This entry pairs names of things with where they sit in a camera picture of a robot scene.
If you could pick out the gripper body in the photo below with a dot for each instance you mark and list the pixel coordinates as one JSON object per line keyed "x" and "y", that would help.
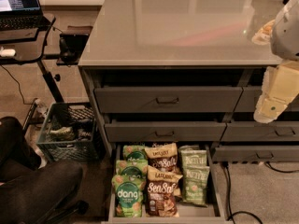
{"x": 286, "y": 34}

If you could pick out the green kettle chip bag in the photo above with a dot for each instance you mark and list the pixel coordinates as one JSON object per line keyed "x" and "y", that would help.
{"x": 192, "y": 156}
{"x": 195, "y": 185}

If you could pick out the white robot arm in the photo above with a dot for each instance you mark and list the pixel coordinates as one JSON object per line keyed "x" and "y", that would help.
{"x": 282, "y": 33}

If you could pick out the grey drawer cabinet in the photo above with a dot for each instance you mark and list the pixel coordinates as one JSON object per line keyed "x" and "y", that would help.
{"x": 186, "y": 71}

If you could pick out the rear sea salt chip bag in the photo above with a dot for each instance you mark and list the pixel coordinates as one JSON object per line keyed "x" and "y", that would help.
{"x": 164, "y": 158}

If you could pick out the sea salt chip bag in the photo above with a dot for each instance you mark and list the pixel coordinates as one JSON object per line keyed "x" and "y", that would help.
{"x": 161, "y": 186}
{"x": 164, "y": 158}

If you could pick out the open bottom grey drawer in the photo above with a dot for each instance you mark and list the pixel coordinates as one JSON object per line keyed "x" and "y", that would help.
{"x": 188, "y": 213}

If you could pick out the front sea salt chip bag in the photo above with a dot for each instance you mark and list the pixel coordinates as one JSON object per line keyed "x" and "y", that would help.
{"x": 161, "y": 186}

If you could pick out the rear green dang bag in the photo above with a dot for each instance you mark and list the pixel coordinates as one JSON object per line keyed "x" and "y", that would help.
{"x": 134, "y": 153}

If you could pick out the green dang bag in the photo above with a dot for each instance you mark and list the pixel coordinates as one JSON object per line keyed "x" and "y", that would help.
{"x": 137, "y": 168}
{"x": 129, "y": 194}
{"x": 134, "y": 153}

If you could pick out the middle green dang bag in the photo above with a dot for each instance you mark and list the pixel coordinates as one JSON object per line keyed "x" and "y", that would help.
{"x": 137, "y": 168}

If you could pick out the front green dang bag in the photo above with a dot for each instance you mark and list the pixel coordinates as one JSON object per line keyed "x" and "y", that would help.
{"x": 129, "y": 194}

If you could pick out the black box on floor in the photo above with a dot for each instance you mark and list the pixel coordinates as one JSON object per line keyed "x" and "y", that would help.
{"x": 72, "y": 42}

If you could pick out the green plastic crate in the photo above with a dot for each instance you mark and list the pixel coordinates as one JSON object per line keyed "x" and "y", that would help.
{"x": 69, "y": 132}

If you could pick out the black laptop stand table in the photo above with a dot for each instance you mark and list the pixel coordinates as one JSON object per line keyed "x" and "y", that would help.
{"x": 33, "y": 51}

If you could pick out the open laptop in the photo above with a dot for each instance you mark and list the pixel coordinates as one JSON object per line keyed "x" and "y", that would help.
{"x": 21, "y": 14}

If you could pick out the person's dark trouser legs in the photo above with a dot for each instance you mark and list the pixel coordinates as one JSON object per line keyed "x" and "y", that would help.
{"x": 30, "y": 192}

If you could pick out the white small device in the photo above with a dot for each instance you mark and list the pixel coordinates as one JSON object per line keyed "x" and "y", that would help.
{"x": 7, "y": 53}

